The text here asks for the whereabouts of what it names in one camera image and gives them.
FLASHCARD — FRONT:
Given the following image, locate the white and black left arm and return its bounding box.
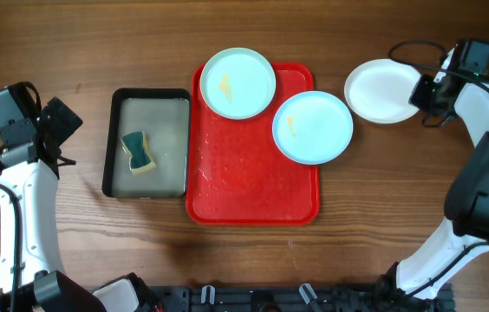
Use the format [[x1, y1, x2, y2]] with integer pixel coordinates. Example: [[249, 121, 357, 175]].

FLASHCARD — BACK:
[[0, 98, 157, 311]]

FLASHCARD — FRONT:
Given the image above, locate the green and yellow sponge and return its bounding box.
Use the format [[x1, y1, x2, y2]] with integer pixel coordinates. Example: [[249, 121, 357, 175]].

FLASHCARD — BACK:
[[121, 131, 157, 174]]

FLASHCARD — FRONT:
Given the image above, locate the black rectangular water tray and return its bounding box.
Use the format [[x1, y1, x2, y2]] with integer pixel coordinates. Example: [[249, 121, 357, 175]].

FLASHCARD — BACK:
[[101, 88, 191, 198]]

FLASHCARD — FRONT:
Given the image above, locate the white plate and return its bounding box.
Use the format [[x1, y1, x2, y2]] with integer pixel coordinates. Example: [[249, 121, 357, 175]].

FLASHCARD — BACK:
[[344, 59, 421, 124]]

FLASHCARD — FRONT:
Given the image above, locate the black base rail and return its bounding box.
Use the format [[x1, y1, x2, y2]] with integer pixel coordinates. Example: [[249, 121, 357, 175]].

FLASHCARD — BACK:
[[151, 284, 456, 312]]

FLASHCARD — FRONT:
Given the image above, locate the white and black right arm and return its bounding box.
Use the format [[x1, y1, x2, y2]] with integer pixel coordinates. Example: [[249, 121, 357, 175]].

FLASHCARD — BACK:
[[373, 81, 489, 309]]

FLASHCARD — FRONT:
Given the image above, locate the light blue plate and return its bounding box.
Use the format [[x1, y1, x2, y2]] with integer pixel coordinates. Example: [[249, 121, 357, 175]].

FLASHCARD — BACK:
[[272, 91, 354, 165]]

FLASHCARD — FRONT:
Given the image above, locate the mint green plate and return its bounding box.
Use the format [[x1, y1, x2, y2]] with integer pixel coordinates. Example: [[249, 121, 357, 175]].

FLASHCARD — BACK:
[[199, 48, 277, 120]]

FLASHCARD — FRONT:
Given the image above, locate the red plastic serving tray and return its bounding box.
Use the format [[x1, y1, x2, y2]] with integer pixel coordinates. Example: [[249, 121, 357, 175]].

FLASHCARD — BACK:
[[186, 62, 320, 225]]

